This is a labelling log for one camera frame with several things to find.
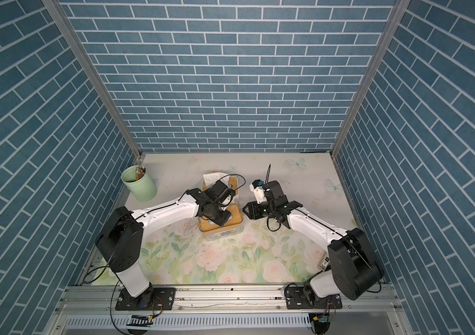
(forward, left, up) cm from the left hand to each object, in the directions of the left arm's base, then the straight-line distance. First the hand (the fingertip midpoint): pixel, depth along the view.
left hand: (229, 220), depth 88 cm
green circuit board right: (-34, -34, -6) cm, 48 cm away
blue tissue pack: (-4, +1, -4) cm, 6 cm away
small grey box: (-17, -38, -2) cm, 42 cm away
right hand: (+3, -8, +4) cm, 10 cm away
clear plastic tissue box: (-7, +8, +3) cm, 11 cm away
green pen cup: (+14, +40, +7) cm, 44 cm away
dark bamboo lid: (+1, -3, 0) cm, 3 cm away
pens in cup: (+16, +39, +11) cm, 44 cm away
